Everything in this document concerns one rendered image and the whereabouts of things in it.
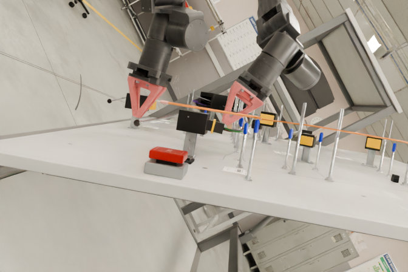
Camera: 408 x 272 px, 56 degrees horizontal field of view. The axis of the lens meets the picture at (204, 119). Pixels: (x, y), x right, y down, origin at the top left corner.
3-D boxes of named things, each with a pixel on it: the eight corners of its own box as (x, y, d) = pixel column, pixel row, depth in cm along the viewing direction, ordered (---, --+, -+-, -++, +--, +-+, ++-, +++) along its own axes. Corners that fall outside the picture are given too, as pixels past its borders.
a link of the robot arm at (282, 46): (274, 26, 76) (290, 28, 71) (294, 47, 80) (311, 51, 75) (252, 53, 77) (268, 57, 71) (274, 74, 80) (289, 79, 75)
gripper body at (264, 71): (259, 101, 80) (280, 73, 80) (266, 99, 70) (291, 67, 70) (234, 82, 80) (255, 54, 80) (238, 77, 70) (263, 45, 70)
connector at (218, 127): (199, 127, 76) (201, 117, 76) (223, 133, 76) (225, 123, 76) (198, 128, 73) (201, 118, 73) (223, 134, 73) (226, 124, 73)
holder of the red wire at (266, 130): (275, 142, 140) (280, 113, 140) (270, 145, 128) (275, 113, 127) (261, 140, 142) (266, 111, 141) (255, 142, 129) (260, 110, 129)
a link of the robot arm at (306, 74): (255, 32, 83) (288, 8, 79) (287, 64, 89) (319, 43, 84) (256, 66, 75) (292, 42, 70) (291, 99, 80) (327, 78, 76)
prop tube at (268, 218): (243, 236, 151) (301, 185, 149) (242, 234, 154) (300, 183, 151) (248, 242, 151) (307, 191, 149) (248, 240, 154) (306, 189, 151)
